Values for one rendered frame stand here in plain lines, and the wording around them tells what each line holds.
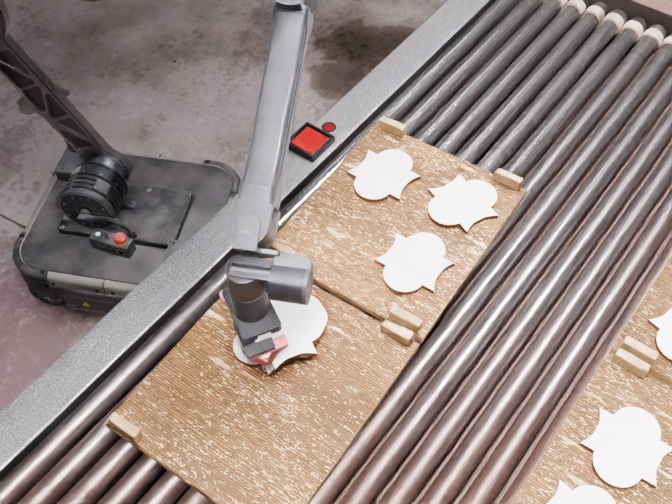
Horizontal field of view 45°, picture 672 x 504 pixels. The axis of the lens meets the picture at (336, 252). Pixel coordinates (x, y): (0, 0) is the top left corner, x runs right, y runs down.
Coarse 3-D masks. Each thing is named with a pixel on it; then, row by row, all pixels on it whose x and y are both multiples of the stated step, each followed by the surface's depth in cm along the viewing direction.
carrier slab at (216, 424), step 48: (192, 336) 140; (336, 336) 139; (384, 336) 139; (144, 384) 134; (192, 384) 134; (240, 384) 134; (288, 384) 134; (336, 384) 133; (384, 384) 133; (144, 432) 129; (192, 432) 129; (240, 432) 129; (288, 432) 128; (336, 432) 128; (192, 480) 124; (240, 480) 124; (288, 480) 124
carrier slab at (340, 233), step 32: (352, 160) 164; (416, 160) 164; (448, 160) 163; (320, 192) 159; (352, 192) 159; (416, 192) 158; (512, 192) 158; (288, 224) 154; (320, 224) 154; (352, 224) 154; (384, 224) 154; (416, 224) 154; (480, 224) 153; (320, 256) 149; (352, 256) 149; (448, 256) 149; (480, 256) 149; (352, 288) 145; (384, 288) 145; (448, 288) 144
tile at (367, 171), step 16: (368, 160) 162; (384, 160) 162; (400, 160) 162; (352, 176) 161; (368, 176) 160; (384, 176) 160; (400, 176) 160; (416, 176) 159; (368, 192) 157; (384, 192) 157; (400, 192) 157
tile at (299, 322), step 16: (288, 304) 138; (288, 320) 136; (304, 320) 136; (320, 320) 136; (272, 336) 134; (288, 336) 134; (304, 336) 134; (320, 336) 135; (288, 352) 132; (304, 352) 132
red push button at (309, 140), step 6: (306, 132) 170; (312, 132) 170; (318, 132) 170; (300, 138) 169; (306, 138) 169; (312, 138) 169; (318, 138) 169; (324, 138) 169; (294, 144) 168; (300, 144) 168; (306, 144) 168; (312, 144) 168; (318, 144) 168; (306, 150) 167; (312, 150) 167
